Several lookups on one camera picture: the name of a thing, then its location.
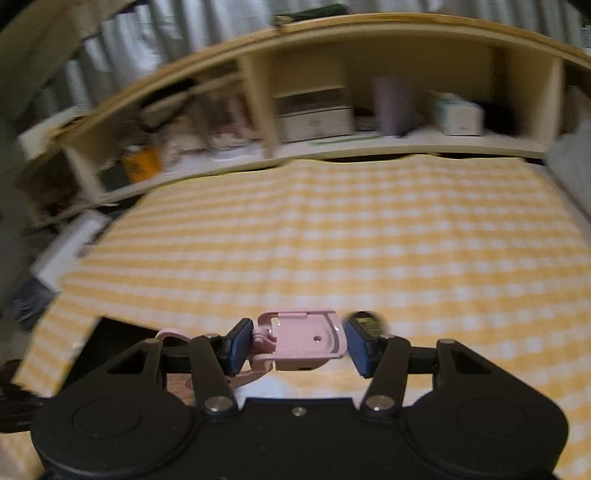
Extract white flat device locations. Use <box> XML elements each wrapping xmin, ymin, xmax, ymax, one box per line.
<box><xmin>31</xmin><ymin>210</ymin><xmax>112</xmax><ymax>292</ymax></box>

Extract pink plastic case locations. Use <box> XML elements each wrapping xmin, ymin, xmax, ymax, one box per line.
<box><xmin>156</xmin><ymin>308</ymin><xmax>350</xmax><ymax>394</ymax></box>

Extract yellow box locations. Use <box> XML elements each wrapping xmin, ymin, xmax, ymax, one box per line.
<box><xmin>120</xmin><ymin>147</ymin><xmax>163</xmax><ymax>184</ymax></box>

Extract black round tin yellow print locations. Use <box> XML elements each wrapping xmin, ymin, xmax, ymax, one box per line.
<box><xmin>348</xmin><ymin>311</ymin><xmax>392</xmax><ymax>339</ymax></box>

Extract grey curtain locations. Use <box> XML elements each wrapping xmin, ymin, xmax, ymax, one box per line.
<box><xmin>65</xmin><ymin>0</ymin><xmax>591</xmax><ymax>100</ymax></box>

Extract grey pillow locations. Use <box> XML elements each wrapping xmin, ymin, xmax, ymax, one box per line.
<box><xmin>546</xmin><ymin>127</ymin><xmax>591</xmax><ymax>224</ymax></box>

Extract black box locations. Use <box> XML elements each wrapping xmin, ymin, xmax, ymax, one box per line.
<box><xmin>65</xmin><ymin>315</ymin><xmax>195</xmax><ymax>370</ymax></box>

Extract red and white packages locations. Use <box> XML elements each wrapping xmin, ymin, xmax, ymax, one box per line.
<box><xmin>154</xmin><ymin>90</ymin><xmax>260</xmax><ymax>160</ymax></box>

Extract green book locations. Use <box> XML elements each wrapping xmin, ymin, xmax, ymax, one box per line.
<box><xmin>274</xmin><ymin>4</ymin><xmax>350</xmax><ymax>27</ymax></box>

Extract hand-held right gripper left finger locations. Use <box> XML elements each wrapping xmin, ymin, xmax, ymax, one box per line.
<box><xmin>106</xmin><ymin>318</ymin><xmax>254</xmax><ymax>417</ymax></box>

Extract white tissue box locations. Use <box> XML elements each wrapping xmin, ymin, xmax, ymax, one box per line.
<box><xmin>431</xmin><ymin>91</ymin><xmax>485</xmax><ymax>137</ymax></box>

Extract purple cup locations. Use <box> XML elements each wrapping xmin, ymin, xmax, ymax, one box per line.
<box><xmin>373</xmin><ymin>75</ymin><xmax>415</xmax><ymax>138</ymax></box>

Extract beige wooden shelf unit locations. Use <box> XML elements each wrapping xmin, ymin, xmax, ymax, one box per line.
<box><xmin>17</xmin><ymin>11</ymin><xmax>591</xmax><ymax>224</ymax></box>

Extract white storage box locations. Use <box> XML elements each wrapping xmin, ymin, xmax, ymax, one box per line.
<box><xmin>274</xmin><ymin>85</ymin><xmax>356</xmax><ymax>144</ymax></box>

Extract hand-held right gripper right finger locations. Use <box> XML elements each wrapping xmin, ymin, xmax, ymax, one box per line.
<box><xmin>344</xmin><ymin>314</ymin><xmax>489</xmax><ymax>418</ymax></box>

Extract yellow checkered cloth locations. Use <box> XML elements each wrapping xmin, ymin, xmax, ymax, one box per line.
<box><xmin>11</xmin><ymin>154</ymin><xmax>591</xmax><ymax>480</ymax></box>

